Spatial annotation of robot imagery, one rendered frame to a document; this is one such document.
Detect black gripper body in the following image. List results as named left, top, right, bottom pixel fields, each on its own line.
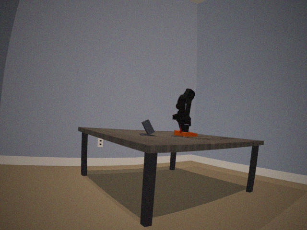
left=174, top=110, right=191, bottom=121

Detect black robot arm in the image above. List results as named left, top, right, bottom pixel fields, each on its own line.
left=172, top=89, right=195, bottom=132

